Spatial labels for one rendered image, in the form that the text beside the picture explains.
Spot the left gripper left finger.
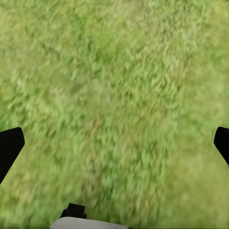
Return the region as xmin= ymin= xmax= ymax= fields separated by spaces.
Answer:
xmin=0 ymin=127 xmax=25 ymax=184

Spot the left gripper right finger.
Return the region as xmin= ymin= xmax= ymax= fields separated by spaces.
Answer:
xmin=214 ymin=127 xmax=229 ymax=165

